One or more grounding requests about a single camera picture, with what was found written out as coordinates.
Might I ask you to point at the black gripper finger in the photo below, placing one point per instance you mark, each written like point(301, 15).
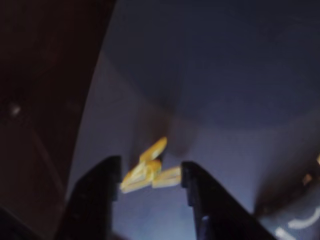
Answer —
point(220, 212)
point(92, 205)

